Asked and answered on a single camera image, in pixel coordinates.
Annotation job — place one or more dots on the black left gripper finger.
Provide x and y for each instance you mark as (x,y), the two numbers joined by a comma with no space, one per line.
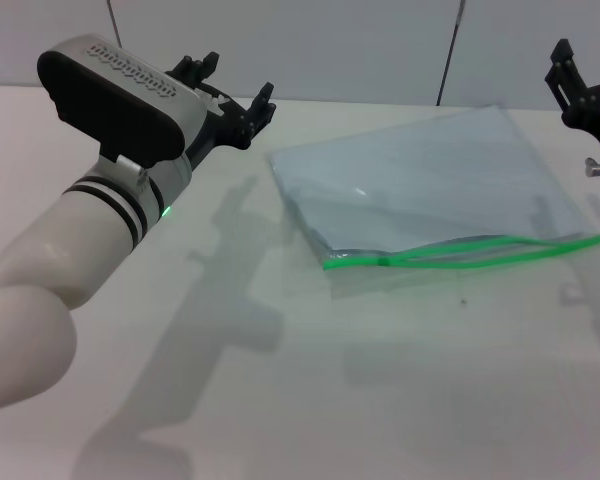
(197,67)
(260,110)

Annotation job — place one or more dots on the green zipper slider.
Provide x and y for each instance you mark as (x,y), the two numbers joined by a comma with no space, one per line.
(384,261)

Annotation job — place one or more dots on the clear document bag green zipper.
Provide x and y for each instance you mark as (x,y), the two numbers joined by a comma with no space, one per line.
(420,180)

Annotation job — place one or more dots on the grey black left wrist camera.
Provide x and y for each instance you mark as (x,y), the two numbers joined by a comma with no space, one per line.
(115,105)

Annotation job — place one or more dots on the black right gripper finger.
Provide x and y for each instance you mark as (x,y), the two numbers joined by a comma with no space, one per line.
(565,75)

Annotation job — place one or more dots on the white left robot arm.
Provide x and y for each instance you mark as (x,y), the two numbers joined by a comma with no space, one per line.
(55,260)

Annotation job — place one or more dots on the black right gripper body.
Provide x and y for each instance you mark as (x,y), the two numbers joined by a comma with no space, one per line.
(597,107)

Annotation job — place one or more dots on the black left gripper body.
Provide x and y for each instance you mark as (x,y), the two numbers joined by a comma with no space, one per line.
(225,122)

